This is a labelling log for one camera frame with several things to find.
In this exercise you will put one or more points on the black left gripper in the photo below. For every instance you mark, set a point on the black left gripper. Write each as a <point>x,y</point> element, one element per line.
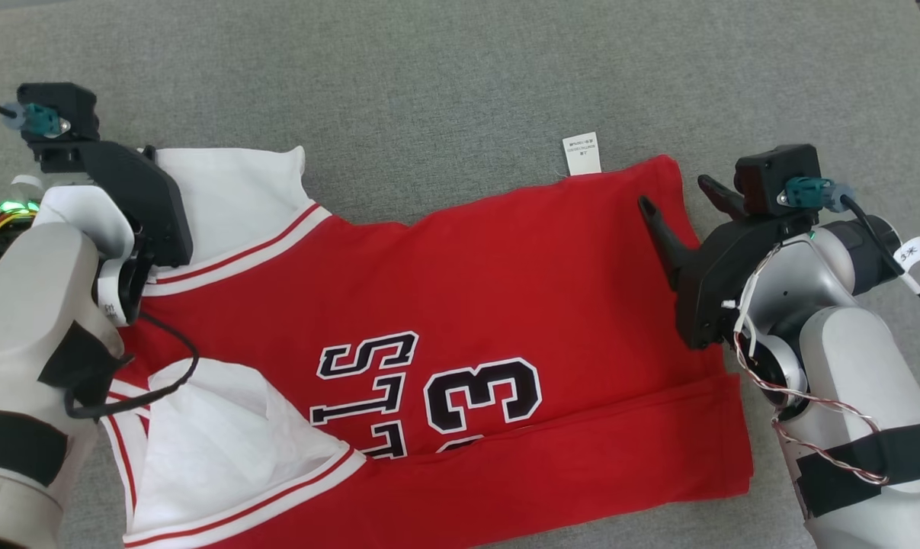
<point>139,198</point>

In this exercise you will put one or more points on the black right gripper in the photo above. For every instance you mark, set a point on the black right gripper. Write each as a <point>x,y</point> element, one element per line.
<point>715,290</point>

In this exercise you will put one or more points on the red white basketball jersey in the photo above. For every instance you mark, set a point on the red white basketball jersey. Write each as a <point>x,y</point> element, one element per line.
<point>505,290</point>

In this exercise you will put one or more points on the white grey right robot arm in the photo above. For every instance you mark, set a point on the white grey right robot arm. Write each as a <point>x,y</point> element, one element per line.
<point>848,381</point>

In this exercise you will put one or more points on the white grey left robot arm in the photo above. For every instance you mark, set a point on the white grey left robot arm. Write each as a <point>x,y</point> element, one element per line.
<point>25,305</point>

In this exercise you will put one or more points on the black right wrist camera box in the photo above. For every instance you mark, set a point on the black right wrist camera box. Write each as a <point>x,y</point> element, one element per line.
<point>772,171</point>

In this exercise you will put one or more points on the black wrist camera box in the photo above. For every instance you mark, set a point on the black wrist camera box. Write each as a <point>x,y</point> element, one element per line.
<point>63,99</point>
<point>772,171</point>

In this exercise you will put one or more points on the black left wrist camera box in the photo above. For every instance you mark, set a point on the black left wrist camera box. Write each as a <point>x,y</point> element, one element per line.
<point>63,99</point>

